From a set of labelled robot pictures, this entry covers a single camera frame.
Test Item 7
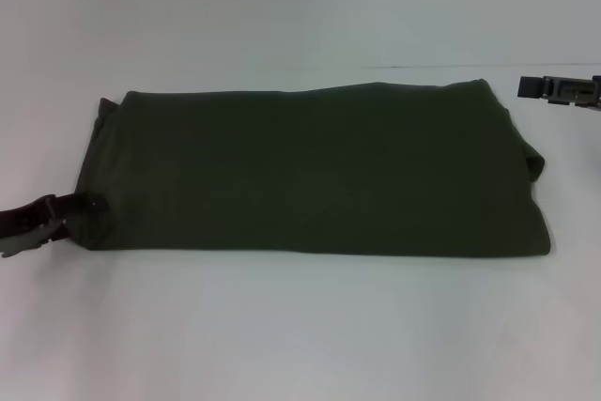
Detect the dark green FREE t-shirt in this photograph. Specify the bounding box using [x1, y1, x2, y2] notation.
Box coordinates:
[77, 77, 548, 259]

